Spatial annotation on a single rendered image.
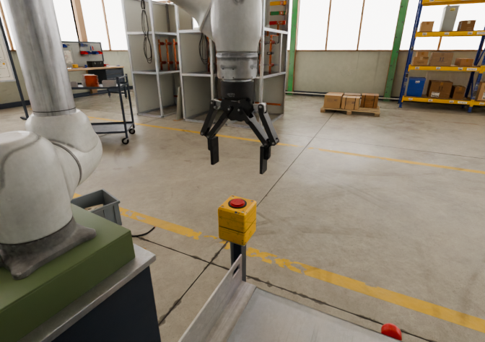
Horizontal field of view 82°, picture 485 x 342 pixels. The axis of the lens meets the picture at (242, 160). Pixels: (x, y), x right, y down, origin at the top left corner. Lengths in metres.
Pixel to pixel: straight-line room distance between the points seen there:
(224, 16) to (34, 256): 0.65
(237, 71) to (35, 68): 0.51
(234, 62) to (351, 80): 8.22
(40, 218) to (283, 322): 0.54
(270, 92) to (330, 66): 3.16
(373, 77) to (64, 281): 8.47
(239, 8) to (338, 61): 8.23
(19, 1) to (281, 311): 0.86
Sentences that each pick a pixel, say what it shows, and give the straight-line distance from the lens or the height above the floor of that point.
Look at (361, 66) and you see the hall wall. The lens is 8.74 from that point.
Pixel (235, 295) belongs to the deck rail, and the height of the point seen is 0.85.
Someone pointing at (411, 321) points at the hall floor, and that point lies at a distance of 1.85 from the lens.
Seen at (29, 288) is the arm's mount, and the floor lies 0.84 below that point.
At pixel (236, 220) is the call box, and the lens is 0.73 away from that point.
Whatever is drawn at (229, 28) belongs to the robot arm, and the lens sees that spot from 0.60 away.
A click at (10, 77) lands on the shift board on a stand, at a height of 0.82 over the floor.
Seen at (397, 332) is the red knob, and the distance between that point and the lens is 0.62.
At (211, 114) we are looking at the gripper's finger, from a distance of 0.69.
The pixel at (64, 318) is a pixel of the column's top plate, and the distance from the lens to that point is 0.78.
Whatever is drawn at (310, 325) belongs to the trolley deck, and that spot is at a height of 0.85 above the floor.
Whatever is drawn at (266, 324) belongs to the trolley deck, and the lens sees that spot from 0.55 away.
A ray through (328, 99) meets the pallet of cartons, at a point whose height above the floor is 0.29.
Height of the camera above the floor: 1.28
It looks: 21 degrees down
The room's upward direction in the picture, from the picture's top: straight up
